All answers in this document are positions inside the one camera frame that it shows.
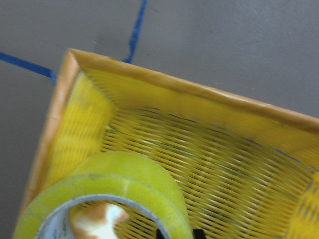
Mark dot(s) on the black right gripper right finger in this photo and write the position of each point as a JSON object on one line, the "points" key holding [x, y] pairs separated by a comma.
{"points": [[199, 234]]}

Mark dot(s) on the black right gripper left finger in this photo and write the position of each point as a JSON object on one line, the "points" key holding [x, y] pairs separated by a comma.
{"points": [[159, 235]]}

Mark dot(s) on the yellow tape roll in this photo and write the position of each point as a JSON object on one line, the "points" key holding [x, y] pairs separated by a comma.
{"points": [[123, 177]]}

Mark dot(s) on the yellow plastic basket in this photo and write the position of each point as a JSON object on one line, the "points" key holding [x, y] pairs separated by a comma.
{"points": [[247, 169]]}

